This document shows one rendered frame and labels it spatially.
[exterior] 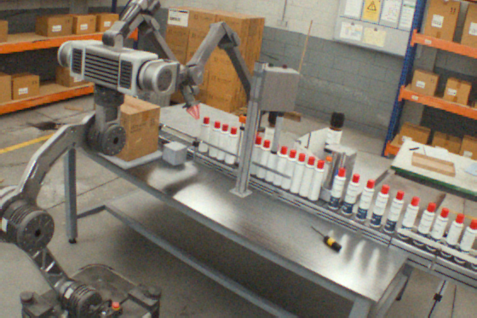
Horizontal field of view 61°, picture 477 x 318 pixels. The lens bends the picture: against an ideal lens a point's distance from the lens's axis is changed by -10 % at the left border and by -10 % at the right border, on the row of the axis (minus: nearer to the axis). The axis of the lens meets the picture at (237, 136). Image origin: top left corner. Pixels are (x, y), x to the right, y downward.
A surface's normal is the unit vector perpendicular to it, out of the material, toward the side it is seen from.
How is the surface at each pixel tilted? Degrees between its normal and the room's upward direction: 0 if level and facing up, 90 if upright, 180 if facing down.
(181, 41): 90
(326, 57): 90
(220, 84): 90
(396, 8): 89
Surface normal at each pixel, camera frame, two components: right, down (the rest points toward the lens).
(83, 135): 0.86, 0.29
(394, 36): -0.49, 0.23
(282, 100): 0.30, 0.36
